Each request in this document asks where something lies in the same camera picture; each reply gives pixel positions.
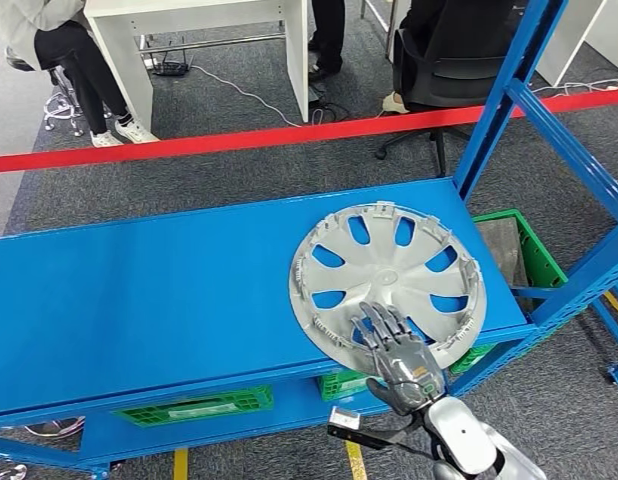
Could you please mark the white partition panel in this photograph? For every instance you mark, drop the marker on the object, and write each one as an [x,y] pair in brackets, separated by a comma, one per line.
[569,40]

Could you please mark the grey plastic wheel hubcap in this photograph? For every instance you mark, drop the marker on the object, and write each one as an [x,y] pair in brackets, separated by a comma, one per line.
[389,265]

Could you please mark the chrome star-base stool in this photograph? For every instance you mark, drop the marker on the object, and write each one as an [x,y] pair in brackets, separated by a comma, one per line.
[12,472]

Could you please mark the person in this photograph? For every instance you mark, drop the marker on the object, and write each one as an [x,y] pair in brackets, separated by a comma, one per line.
[81,66]
[395,102]
[328,33]

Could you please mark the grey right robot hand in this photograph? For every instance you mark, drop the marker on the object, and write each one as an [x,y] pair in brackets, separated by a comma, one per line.
[409,378]

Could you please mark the black router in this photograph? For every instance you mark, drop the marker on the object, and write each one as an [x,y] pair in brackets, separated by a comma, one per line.
[170,67]

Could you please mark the grey plastic sheet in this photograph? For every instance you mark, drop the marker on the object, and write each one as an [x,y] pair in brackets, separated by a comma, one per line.
[504,252]

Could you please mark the green plastic crate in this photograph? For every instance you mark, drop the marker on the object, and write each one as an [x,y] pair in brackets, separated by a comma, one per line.
[214,404]
[469,361]
[539,258]
[339,386]

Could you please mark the red barrier tape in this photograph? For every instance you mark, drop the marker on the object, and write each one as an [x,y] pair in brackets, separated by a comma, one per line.
[239,139]

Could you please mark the white desk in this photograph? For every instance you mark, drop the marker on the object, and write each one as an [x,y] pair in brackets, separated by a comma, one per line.
[128,66]

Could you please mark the black stool chrome base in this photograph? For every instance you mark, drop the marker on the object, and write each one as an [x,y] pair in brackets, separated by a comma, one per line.
[18,62]

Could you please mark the black office chair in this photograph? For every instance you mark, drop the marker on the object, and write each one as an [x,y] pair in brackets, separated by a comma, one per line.
[454,66]

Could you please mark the yellow floor tape outline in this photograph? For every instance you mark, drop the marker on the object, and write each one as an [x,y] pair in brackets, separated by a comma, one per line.
[617,306]
[181,464]

